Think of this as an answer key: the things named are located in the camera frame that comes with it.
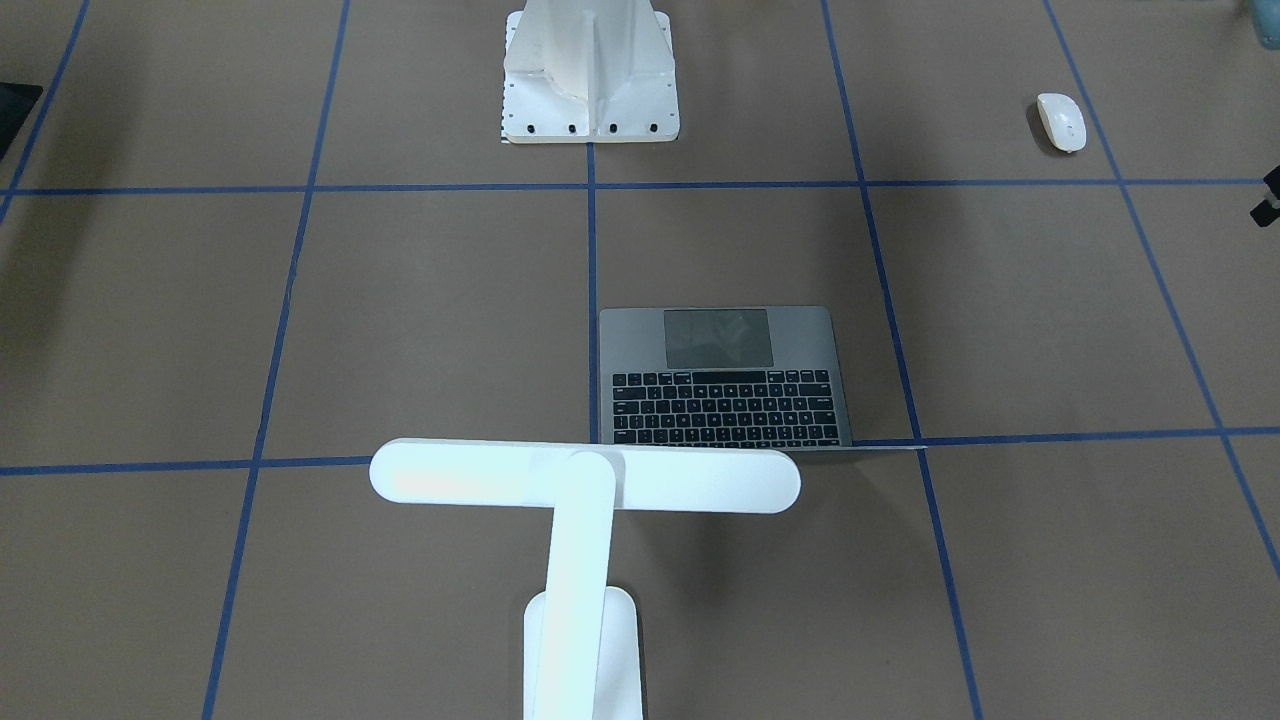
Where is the black wallet case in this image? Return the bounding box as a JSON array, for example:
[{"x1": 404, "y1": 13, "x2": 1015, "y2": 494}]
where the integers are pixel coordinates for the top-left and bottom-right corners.
[{"x1": 0, "y1": 81, "x2": 45, "y2": 158}]

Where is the white wireless mouse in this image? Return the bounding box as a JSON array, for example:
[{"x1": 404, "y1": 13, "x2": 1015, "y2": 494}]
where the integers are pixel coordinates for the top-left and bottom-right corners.
[{"x1": 1036, "y1": 94, "x2": 1088, "y2": 154}]

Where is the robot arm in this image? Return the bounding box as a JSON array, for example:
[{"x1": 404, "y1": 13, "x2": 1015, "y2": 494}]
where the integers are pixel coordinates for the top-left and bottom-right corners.
[{"x1": 1245, "y1": 1, "x2": 1279, "y2": 228}]

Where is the grey laptop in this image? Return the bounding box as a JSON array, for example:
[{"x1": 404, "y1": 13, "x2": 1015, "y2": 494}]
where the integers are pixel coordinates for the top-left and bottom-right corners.
[{"x1": 596, "y1": 305, "x2": 916, "y2": 454}]

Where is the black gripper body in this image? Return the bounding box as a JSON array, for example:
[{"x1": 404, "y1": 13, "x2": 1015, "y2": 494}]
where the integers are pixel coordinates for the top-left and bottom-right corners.
[{"x1": 1251, "y1": 165, "x2": 1280, "y2": 228}]

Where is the white desk lamp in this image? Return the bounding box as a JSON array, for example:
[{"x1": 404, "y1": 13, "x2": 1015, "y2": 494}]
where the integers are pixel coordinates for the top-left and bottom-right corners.
[{"x1": 369, "y1": 438, "x2": 803, "y2": 719}]

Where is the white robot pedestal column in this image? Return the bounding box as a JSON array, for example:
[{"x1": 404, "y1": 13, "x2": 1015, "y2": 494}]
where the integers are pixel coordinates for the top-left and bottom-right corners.
[{"x1": 500, "y1": 1, "x2": 681, "y2": 143}]

